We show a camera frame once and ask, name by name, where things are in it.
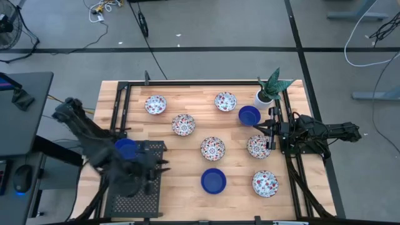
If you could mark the white plant pot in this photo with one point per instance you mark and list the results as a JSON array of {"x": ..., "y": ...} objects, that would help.
[{"x": 258, "y": 103}]

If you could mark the black aluminium rig frame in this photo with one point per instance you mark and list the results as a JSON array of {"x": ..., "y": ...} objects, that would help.
[{"x": 200, "y": 83}]

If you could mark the black floor fan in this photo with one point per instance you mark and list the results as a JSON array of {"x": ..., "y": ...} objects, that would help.
[{"x": 5, "y": 25}]

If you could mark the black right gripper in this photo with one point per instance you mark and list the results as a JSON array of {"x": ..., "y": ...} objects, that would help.
[{"x": 282, "y": 128}]

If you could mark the black computer mouse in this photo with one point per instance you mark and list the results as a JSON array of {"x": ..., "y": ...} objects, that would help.
[{"x": 22, "y": 178}]

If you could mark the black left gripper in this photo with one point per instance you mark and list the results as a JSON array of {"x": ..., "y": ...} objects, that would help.
[{"x": 149, "y": 168}]

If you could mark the black desk crossbar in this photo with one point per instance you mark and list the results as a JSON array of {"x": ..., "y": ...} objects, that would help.
[{"x": 56, "y": 150}]

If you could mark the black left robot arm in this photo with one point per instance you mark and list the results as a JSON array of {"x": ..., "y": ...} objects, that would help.
[{"x": 93, "y": 140}]

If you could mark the mandala pattern mini bowl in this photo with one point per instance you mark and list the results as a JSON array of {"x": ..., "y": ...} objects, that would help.
[
  {"x": 212, "y": 148},
  {"x": 183, "y": 124},
  {"x": 257, "y": 147}
]

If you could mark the black keyboard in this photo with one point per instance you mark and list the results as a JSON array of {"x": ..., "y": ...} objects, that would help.
[{"x": 2, "y": 178}]

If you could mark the black perforated metal rack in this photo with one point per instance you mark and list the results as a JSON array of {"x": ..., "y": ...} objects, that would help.
[{"x": 140, "y": 203}]

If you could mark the blue mini bowl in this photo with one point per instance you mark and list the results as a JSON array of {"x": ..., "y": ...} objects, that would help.
[
  {"x": 126, "y": 148},
  {"x": 249, "y": 115},
  {"x": 213, "y": 181}
]

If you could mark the green snake plant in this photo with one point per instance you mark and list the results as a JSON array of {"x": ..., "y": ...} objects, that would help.
[{"x": 273, "y": 86}]

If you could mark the red flower print mini bowl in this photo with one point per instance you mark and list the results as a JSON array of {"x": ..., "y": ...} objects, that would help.
[
  {"x": 225, "y": 101},
  {"x": 265, "y": 183},
  {"x": 155, "y": 104}
]

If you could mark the black desk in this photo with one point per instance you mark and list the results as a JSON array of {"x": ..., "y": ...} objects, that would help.
[{"x": 28, "y": 125}]

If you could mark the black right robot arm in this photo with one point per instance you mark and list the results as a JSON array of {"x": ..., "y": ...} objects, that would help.
[{"x": 312, "y": 128}]

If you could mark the grey desk foot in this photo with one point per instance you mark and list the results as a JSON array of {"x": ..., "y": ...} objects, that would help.
[
  {"x": 375, "y": 95},
  {"x": 356, "y": 15}
]

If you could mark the dark grey side desk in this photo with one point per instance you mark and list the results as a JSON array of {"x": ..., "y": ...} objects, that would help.
[{"x": 9, "y": 212}]

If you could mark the black monitor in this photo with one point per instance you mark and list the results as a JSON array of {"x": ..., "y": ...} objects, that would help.
[{"x": 7, "y": 83}]

